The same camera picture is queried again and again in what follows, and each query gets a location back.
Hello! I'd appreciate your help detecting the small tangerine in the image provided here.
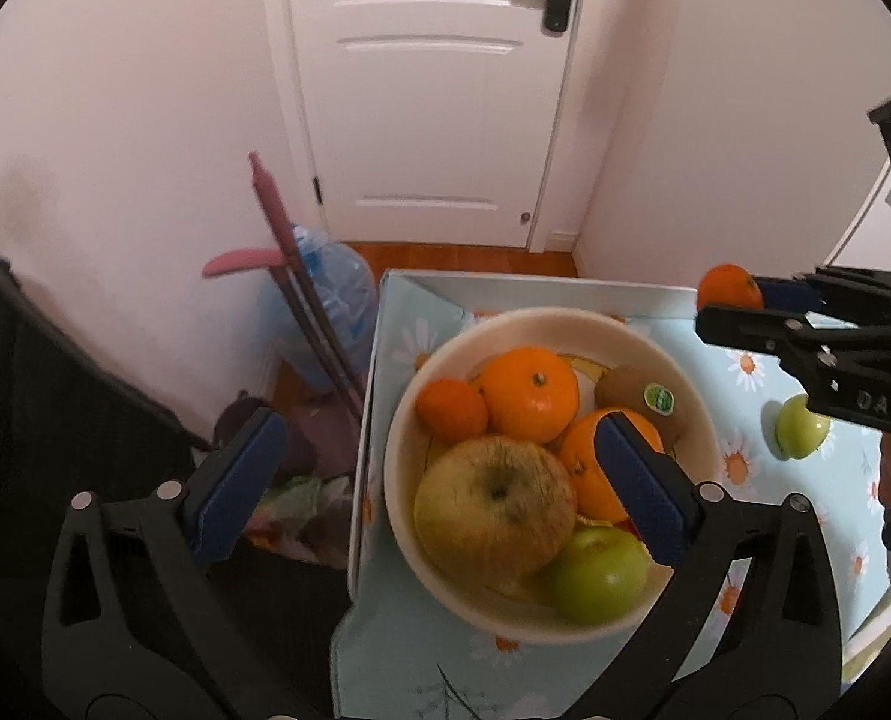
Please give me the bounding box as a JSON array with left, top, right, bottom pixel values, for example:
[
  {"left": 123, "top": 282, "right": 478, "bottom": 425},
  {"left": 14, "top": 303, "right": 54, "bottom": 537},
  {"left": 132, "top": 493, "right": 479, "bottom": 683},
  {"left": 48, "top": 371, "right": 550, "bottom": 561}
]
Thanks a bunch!
[
  {"left": 696, "top": 263, "right": 764, "bottom": 312},
  {"left": 478, "top": 346, "right": 580, "bottom": 444}
]

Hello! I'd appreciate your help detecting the green apple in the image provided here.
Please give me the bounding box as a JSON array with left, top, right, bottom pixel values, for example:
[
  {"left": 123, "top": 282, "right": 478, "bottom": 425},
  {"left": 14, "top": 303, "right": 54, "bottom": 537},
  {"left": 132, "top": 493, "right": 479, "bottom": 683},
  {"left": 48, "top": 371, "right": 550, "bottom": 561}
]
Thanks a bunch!
[
  {"left": 546, "top": 527, "right": 650, "bottom": 626},
  {"left": 776, "top": 394, "right": 832, "bottom": 460}
]

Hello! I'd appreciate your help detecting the brown kiwi with sticker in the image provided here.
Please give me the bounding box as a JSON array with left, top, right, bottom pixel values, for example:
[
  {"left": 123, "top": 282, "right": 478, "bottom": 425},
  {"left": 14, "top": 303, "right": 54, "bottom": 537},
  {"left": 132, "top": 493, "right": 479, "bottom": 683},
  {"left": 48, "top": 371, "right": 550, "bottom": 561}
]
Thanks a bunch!
[{"left": 593, "top": 366, "right": 686, "bottom": 450}]

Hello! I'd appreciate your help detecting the large orange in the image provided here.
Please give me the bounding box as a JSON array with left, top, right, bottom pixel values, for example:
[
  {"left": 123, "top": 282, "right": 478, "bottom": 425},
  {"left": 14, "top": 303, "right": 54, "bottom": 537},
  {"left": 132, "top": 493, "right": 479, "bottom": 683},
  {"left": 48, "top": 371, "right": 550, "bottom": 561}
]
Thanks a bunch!
[{"left": 557, "top": 406, "right": 663, "bottom": 525}]

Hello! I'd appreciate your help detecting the brownish old apple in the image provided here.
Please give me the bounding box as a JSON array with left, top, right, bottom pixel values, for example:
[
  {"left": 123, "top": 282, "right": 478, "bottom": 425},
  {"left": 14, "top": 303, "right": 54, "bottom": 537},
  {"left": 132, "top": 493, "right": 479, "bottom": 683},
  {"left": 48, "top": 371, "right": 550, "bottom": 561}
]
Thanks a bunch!
[{"left": 413, "top": 434, "right": 577, "bottom": 589}]

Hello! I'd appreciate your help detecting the small tangerine edge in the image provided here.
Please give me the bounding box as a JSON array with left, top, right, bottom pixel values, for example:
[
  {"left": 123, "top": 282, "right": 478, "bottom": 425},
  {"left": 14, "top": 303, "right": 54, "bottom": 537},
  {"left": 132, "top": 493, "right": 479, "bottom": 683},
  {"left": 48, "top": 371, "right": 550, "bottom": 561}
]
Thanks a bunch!
[{"left": 414, "top": 377, "right": 489, "bottom": 445}]

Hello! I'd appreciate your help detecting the cream cartoon bowl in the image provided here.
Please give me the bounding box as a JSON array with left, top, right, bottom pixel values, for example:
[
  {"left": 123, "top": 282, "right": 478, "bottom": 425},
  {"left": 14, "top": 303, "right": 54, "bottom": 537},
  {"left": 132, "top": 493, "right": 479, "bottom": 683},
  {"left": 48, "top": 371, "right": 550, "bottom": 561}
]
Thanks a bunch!
[{"left": 383, "top": 307, "right": 720, "bottom": 645}]

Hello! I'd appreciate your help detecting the black hanging jacket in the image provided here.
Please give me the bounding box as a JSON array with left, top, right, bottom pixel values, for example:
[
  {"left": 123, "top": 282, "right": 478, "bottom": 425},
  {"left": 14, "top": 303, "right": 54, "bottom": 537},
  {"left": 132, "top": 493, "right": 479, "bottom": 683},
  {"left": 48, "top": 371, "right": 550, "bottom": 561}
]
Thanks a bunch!
[{"left": 0, "top": 223, "right": 343, "bottom": 720}]

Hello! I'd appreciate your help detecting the daisy print tablecloth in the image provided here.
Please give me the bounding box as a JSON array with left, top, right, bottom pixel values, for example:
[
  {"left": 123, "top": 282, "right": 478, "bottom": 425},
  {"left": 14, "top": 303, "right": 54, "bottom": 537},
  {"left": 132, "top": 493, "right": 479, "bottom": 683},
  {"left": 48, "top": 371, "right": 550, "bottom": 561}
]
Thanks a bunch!
[{"left": 328, "top": 268, "right": 891, "bottom": 720}]

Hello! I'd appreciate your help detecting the blue water bottle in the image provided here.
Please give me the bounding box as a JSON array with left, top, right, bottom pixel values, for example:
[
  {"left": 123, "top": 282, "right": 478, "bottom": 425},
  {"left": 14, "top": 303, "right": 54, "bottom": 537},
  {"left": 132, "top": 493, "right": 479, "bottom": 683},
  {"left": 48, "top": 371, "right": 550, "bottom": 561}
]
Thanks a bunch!
[{"left": 258, "top": 223, "right": 380, "bottom": 395}]

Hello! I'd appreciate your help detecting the white panel door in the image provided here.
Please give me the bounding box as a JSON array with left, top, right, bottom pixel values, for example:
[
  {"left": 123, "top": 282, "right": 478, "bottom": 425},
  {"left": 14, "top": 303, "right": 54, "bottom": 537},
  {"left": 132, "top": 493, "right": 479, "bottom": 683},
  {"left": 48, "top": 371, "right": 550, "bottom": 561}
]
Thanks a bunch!
[{"left": 265, "top": 0, "right": 619, "bottom": 250}]

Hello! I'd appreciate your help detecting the pink broom handle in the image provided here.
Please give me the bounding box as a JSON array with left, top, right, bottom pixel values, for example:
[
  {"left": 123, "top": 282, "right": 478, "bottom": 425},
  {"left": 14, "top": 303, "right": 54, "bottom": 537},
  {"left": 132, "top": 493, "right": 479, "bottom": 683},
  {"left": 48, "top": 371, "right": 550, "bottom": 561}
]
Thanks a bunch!
[{"left": 201, "top": 151, "right": 365, "bottom": 422}]

